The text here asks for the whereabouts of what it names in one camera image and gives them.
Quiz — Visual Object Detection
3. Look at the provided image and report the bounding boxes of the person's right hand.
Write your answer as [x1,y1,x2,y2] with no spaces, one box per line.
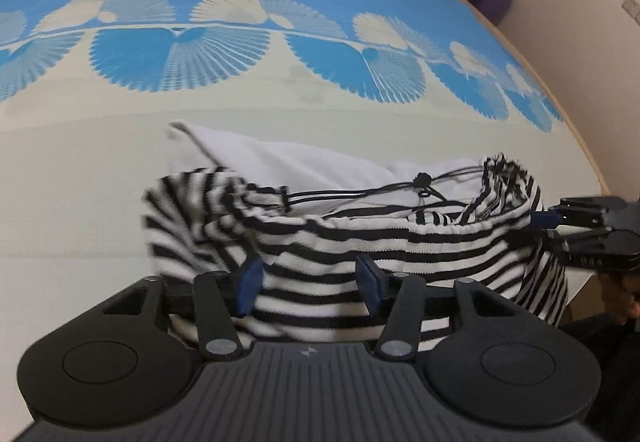
[599,271,640,327]

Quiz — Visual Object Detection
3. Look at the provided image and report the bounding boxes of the black white striped hooded top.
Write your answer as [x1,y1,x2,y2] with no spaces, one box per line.
[144,121,571,355]

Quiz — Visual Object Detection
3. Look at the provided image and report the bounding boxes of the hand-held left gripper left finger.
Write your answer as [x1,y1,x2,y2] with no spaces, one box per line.
[100,255,264,359]

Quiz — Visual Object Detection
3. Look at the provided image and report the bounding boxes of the blue white patterned bed sheet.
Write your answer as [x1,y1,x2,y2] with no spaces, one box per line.
[0,0,608,373]

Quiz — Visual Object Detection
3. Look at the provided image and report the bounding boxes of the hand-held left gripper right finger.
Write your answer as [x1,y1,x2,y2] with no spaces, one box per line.
[355,255,527,359]

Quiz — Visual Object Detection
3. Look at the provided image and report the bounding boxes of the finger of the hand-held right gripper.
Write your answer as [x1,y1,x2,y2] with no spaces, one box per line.
[529,196,632,229]
[541,227,621,269]

